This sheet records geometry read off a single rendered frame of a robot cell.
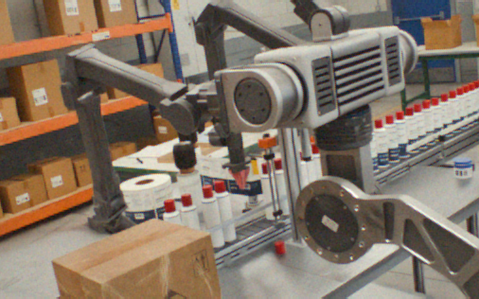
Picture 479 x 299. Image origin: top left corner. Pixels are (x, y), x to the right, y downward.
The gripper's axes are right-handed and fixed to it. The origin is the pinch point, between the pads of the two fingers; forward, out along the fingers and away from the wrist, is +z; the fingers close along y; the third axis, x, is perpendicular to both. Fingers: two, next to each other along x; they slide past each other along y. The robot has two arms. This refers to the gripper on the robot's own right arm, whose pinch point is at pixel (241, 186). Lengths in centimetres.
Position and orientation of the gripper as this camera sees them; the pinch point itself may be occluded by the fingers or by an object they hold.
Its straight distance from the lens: 215.4
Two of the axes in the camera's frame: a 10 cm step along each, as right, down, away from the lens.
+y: -7.3, 2.6, -6.3
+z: 1.6, 9.6, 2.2
